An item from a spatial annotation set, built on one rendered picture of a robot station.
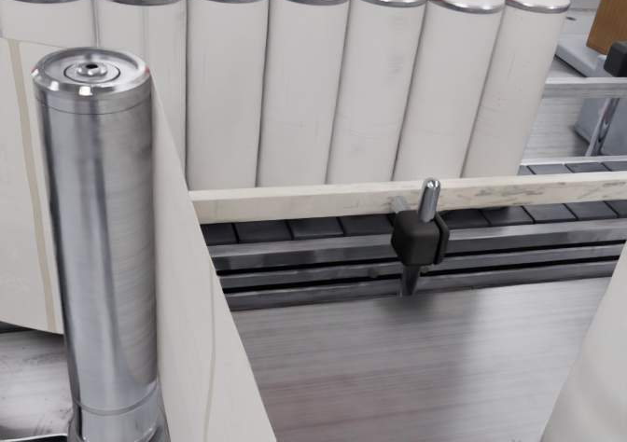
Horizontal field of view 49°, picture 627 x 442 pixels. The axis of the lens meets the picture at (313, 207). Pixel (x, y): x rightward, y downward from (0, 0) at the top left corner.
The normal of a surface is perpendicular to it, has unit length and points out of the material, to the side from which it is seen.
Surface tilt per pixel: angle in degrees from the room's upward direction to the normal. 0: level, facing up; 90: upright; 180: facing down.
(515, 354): 0
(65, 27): 90
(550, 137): 0
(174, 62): 90
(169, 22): 90
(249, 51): 90
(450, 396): 0
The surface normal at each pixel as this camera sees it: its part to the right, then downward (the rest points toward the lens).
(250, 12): 0.58, 0.50
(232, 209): 0.25, 0.55
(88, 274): -0.07, 0.54
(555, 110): 0.11, -0.83
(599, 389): -0.97, 0.01
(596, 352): -0.99, -0.11
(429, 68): -0.65, 0.36
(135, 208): 0.82, 0.38
